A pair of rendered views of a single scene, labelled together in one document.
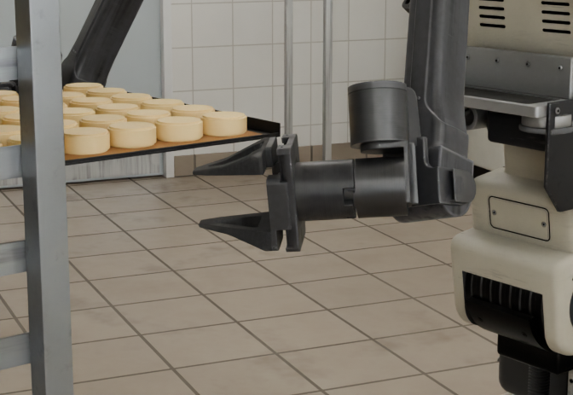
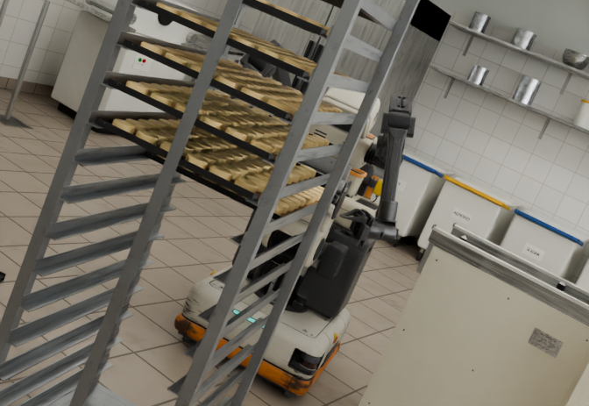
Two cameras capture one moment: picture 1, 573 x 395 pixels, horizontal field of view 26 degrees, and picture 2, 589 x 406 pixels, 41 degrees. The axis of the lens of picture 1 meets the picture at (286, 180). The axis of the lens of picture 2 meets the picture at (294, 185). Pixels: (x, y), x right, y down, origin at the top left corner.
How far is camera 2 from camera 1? 1.75 m
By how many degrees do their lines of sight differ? 38
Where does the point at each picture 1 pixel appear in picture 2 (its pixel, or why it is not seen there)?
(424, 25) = (392, 179)
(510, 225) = not seen: hidden behind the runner
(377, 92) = (394, 204)
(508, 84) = (320, 166)
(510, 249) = (299, 224)
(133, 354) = not seen: outside the picture
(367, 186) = (386, 232)
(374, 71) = (25, 39)
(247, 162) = (362, 219)
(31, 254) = (308, 237)
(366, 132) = (389, 216)
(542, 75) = not seen: hidden behind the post
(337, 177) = (379, 228)
